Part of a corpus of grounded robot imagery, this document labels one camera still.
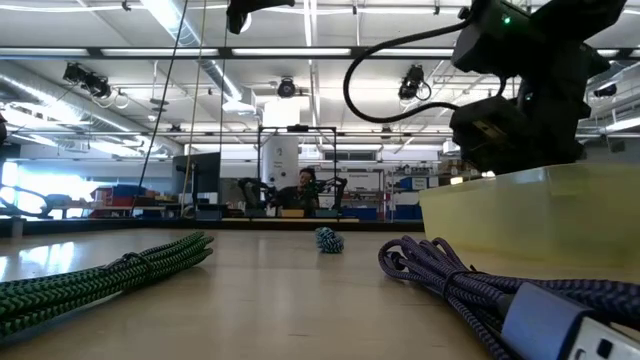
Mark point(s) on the person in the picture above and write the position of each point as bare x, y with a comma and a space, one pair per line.
300, 192

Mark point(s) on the black neighbouring rig frame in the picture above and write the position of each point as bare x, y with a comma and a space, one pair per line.
297, 128

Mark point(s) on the white cylindrical tank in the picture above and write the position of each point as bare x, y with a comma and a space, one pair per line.
280, 160

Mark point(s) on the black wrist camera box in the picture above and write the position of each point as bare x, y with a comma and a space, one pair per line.
482, 135

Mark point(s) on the black ceiling camera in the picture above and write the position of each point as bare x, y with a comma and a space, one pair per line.
412, 82
87, 80
286, 87

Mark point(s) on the yellow translucent plastic bin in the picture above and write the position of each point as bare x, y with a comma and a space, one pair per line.
525, 215

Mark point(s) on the stack of coloured boxes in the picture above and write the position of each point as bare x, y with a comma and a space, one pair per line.
125, 197

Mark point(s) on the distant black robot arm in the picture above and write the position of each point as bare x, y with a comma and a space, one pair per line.
252, 190
335, 187

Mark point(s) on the black monitor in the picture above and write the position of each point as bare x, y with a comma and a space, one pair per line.
197, 175

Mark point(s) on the black frame bar with lights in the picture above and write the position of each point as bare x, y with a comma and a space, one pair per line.
290, 51

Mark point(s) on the black table edge rail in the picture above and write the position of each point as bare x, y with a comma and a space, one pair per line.
150, 226

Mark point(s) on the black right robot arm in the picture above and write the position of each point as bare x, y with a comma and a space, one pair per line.
565, 55

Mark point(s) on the silver ceiling duct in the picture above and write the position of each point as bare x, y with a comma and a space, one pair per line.
185, 35

